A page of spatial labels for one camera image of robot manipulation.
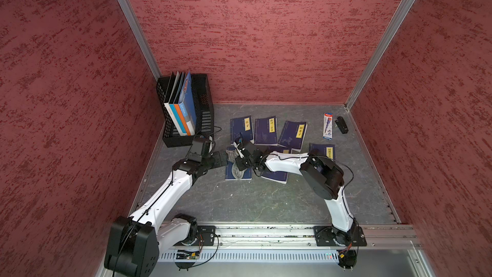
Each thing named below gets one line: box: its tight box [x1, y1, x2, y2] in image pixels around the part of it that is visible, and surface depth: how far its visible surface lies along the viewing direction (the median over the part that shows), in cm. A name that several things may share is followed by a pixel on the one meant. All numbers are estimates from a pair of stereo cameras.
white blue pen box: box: [322, 112, 334, 141], surface depth 111 cm
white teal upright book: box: [164, 71, 187, 136], surface depth 87 cm
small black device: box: [335, 116, 349, 135], surface depth 110 cm
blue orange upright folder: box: [173, 71, 197, 136], surface depth 88 cm
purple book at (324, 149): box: [308, 142, 336, 160], surface depth 100 cm
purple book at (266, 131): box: [253, 115, 279, 147], surface depth 108 cm
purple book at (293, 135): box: [277, 120, 309, 153], surface depth 107 cm
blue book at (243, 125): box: [229, 115, 254, 145], surface depth 110 cm
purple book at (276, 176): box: [260, 170, 289, 185], surface depth 91 cm
